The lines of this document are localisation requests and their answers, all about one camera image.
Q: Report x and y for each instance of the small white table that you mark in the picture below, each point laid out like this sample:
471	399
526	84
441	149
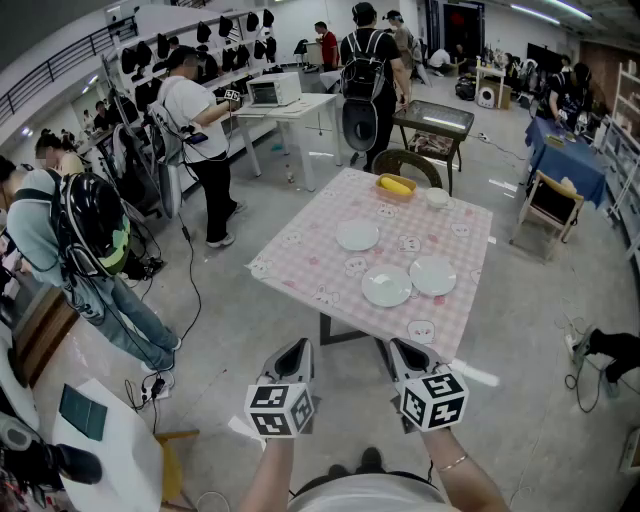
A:
490	70

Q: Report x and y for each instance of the wooden chair with black cushion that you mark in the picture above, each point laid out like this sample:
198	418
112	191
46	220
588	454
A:
550	205

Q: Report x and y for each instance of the person's black trousers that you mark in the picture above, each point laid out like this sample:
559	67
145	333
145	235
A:
315	484

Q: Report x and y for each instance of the white bowl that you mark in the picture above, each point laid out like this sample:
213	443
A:
437	200

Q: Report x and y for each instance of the black television screen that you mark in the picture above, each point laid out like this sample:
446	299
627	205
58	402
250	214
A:
545	57

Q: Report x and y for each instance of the pink checked tablecloth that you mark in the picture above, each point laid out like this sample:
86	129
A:
310	260

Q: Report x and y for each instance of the white worktable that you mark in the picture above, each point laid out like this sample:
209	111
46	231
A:
120	450

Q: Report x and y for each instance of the black stair railing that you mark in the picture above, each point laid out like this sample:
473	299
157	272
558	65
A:
50	70

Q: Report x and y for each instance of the white box orange inside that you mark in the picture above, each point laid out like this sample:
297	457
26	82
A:
631	450

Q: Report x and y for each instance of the green notebook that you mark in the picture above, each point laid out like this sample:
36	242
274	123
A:
82	412

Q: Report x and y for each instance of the power strip with black plugs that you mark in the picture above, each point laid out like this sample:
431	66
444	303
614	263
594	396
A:
157	387

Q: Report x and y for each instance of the cardboard box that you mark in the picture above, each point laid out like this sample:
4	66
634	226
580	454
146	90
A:
502	96

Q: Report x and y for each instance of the person's black shoe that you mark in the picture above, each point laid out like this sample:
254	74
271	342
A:
339	470
371	459

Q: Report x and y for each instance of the tan rectangular basket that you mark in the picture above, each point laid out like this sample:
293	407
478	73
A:
399	199

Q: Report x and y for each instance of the row of black bags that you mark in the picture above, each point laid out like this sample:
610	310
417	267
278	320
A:
203	32

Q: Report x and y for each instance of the black bag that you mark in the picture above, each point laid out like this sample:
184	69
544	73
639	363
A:
465	89

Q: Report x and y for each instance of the black green shell backpack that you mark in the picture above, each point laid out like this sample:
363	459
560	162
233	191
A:
97	220

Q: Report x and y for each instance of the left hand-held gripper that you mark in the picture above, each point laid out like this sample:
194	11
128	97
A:
270	410

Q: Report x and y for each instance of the pink patterned cloth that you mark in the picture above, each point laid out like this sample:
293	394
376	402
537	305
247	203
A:
430	143

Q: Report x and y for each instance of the white pet carrier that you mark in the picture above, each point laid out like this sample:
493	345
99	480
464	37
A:
486	97

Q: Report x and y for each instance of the yellow corn cob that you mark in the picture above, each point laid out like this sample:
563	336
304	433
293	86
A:
396	185

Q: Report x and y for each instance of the white plate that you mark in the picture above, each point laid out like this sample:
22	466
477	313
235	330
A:
433	276
386	286
357	235

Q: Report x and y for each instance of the white shelf unit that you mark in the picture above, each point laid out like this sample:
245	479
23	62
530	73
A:
186	37

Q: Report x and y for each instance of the black white shell case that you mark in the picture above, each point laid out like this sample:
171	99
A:
360	125

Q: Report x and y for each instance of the dark wicker chair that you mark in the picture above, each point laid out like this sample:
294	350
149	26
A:
405	153

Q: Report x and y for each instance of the table with blue tablecloth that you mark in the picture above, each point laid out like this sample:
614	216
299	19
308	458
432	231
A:
565	162

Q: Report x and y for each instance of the glass-top wicker table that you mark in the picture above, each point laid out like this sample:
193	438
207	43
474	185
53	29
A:
432	116

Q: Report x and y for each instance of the person's right forearm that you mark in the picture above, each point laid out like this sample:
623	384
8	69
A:
462	489

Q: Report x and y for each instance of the brown wooden board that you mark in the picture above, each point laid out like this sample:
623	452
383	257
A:
45	330

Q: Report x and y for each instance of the person's white shirt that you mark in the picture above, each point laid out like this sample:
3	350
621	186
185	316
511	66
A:
370	496

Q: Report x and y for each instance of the white toaster oven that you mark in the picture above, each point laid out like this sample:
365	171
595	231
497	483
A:
280	89

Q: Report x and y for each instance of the white storage rack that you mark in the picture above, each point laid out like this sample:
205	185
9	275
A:
620	150

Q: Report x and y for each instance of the yellow wooden chair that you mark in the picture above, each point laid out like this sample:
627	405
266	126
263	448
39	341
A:
170	470

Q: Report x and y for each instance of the small bottle red cap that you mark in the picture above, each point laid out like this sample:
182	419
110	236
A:
289	175

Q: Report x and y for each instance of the black table frame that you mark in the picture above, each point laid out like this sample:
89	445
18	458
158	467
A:
325	331

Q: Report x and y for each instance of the person's left forearm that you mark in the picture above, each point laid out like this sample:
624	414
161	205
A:
267	475

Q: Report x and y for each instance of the small woven tray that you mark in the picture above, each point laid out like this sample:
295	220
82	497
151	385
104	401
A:
555	140

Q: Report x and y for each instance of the cream plush toy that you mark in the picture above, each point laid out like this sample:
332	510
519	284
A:
567	184

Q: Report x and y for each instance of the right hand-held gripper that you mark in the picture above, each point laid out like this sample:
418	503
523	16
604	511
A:
440	406

